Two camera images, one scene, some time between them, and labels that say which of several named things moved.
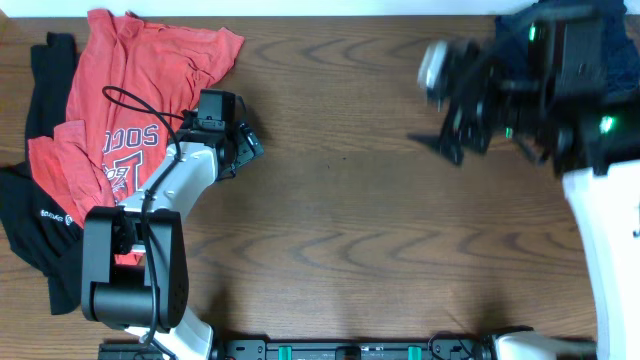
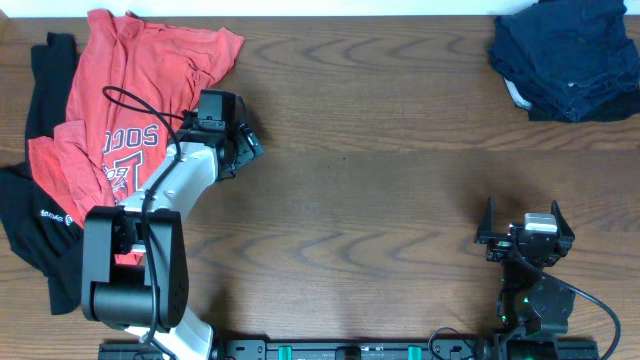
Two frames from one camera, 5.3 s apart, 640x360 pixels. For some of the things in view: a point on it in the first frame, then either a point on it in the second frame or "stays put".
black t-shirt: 44,234 stays put
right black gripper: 458,129 → 502,245
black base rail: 311,348 stays put
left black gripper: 246,144 stays put
